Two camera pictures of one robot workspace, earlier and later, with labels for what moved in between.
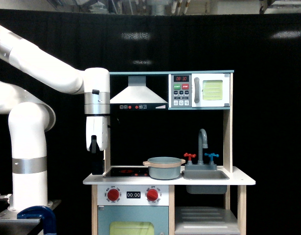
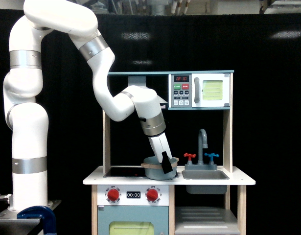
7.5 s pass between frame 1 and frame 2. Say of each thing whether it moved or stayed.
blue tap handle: stayed
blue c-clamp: stayed
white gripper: moved
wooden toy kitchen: stayed
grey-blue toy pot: moved
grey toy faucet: stayed
